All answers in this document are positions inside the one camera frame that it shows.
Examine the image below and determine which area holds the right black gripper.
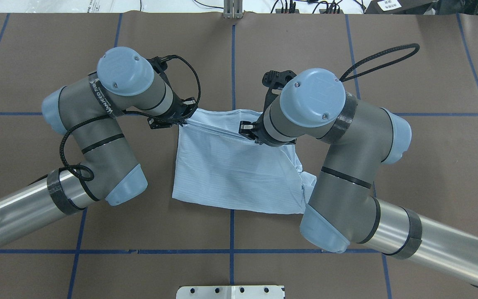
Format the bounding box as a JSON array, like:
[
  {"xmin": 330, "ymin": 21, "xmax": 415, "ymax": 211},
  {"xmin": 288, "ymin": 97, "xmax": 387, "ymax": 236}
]
[{"xmin": 238, "ymin": 120, "xmax": 271, "ymax": 145}]

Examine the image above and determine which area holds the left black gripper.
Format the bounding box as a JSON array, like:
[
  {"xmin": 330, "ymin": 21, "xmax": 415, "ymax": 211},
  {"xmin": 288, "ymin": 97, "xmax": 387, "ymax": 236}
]
[{"xmin": 148, "ymin": 96, "xmax": 199, "ymax": 129}]

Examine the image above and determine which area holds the light blue button-up shirt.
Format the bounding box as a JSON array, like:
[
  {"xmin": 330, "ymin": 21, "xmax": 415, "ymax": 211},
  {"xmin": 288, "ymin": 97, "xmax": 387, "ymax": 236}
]
[{"xmin": 172, "ymin": 109, "xmax": 317, "ymax": 214}]

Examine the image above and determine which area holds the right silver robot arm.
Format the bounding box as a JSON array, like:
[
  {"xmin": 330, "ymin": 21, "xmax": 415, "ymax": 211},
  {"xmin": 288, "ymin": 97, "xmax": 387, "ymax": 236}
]
[{"xmin": 239, "ymin": 68, "xmax": 478, "ymax": 288}]

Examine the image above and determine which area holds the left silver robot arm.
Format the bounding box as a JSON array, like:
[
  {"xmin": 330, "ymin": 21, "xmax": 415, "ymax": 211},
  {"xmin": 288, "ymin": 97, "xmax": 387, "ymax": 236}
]
[{"xmin": 0, "ymin": 46, "xmax": 201, "ymax": 248}]

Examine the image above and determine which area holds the black device with label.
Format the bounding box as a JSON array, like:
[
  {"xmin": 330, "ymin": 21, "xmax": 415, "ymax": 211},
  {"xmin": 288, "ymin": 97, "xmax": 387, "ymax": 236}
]
[{"xmin": 365, "ymin": 0, "xmax": 457, "ymax": 15}]

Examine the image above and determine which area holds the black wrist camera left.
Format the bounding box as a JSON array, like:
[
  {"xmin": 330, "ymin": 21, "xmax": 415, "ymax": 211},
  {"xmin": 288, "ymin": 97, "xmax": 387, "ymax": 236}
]
[{"xmin": 146, "ymin": 55, "xmax": 173, "ymax": 86}]

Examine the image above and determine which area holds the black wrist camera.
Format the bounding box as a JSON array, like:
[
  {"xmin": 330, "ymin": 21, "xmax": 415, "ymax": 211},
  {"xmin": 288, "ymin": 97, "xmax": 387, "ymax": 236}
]
[
  {"xmin": 261, "ymin": 70, "xmax": 297, "ymax": 102},
  {"xmin": 146, "ymin": 55, "xmax": 173, "ymax": 86}
]

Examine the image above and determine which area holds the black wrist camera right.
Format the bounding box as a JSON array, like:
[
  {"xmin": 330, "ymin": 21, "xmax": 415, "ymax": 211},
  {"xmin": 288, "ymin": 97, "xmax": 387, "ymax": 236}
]
[{"xmin": 261, "ymin": 70, "xmax": 297, "ymax": 102}]

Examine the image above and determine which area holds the grey aluminium frame post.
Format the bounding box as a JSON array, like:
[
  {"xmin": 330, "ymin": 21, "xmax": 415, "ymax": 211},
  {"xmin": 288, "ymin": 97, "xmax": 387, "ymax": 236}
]
[{"xmin": 223, "ymin": 0, "xmax": 244, "ymax": 19}]

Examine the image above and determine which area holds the black cable bundle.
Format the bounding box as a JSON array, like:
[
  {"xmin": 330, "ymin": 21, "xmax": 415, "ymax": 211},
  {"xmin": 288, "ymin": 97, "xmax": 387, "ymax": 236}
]
[{"xmin": 271, "ymin": 0, "xmax": 344, "ymax": 15}]

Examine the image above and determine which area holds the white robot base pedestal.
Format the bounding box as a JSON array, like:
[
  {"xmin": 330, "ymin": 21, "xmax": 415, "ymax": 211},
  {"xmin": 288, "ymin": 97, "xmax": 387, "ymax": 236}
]
[{"xmin": 176, "ymin": 284, "xmax": 286, "ymax": 299}]

